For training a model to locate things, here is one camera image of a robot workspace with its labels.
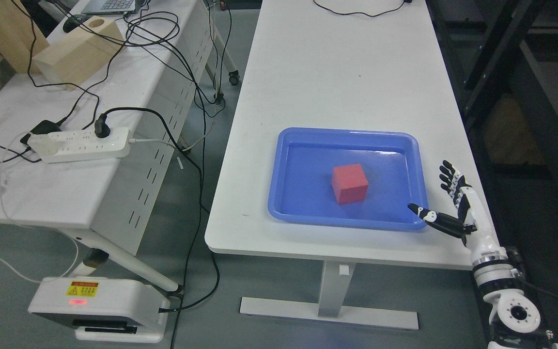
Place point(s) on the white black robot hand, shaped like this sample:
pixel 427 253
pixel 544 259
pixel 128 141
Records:
pixel 472 224

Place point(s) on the pink foam block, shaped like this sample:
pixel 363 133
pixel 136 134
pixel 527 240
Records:
pixel 349 183

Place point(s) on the white robot forearm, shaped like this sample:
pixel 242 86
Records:
pixel 514 320

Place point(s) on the blue plastic tray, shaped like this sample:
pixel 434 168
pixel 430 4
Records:
pixel 301 190

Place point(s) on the black metal shelf right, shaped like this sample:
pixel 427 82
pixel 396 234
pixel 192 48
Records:
pixel 502 57

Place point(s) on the wooden block with hole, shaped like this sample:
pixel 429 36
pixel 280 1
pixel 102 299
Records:
pixel 80 53

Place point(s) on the white desk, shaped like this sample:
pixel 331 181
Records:
pixel 345 114

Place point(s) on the white floor device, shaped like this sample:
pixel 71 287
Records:
pixel 103 309

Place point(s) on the white power strip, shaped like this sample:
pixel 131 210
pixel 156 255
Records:
pixel 80 145

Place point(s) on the grey laptop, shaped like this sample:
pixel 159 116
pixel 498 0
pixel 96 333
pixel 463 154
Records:
pixel 111 7

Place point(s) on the wooden board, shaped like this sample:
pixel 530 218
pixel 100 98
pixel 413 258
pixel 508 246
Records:
pixel 20 38

